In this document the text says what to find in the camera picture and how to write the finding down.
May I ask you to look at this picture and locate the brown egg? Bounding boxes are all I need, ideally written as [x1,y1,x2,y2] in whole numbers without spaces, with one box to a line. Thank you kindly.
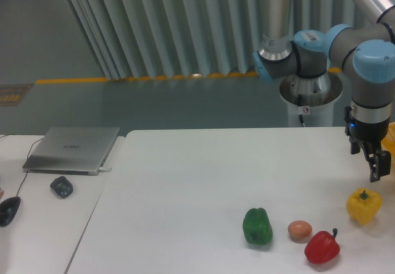
[288,220,312,241]

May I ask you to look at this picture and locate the red bell pepper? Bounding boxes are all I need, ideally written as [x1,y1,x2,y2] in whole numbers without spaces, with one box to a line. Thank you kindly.
[304,228,340,264]

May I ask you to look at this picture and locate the yellow plastic basket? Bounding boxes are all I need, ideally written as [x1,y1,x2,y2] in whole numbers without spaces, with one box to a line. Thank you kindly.
[381,122,395,164]

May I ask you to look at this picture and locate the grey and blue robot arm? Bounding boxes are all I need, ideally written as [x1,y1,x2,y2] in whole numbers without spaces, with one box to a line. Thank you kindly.
[253,0,394,182]

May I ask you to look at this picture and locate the folding partition screen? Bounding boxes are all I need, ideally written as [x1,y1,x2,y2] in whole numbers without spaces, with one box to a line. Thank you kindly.
[68,0,336,80]

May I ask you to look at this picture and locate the green bell pepper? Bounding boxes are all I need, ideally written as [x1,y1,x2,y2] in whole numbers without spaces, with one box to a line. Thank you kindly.
[242,207,273,246]

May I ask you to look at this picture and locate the yellow bell pepper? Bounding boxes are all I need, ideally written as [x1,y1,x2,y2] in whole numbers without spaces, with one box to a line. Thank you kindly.
[346,188,383,225]

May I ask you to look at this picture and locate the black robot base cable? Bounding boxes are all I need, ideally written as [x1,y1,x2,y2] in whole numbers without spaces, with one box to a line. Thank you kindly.
[296,94,306,128]

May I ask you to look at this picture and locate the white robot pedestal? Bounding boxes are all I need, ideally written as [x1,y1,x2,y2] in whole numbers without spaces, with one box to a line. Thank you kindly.
[280,72,343,128]

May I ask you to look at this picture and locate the silver laptop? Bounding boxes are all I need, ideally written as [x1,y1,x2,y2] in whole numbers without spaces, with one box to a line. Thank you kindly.
[22,127,119,176]

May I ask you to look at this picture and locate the black computer mouse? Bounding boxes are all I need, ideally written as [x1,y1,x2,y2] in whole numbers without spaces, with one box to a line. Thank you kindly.
[0,196,21,228]

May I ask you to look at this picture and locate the black power adapter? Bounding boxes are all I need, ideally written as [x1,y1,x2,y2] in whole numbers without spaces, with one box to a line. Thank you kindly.
[50,176,73,199]

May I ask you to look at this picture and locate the black mouse cable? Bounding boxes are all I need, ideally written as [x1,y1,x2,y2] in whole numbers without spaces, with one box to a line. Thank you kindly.
[0,134,46,198]

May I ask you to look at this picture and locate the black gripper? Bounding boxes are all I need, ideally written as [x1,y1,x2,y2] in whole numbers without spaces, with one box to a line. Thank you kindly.
[344,106,391,183]

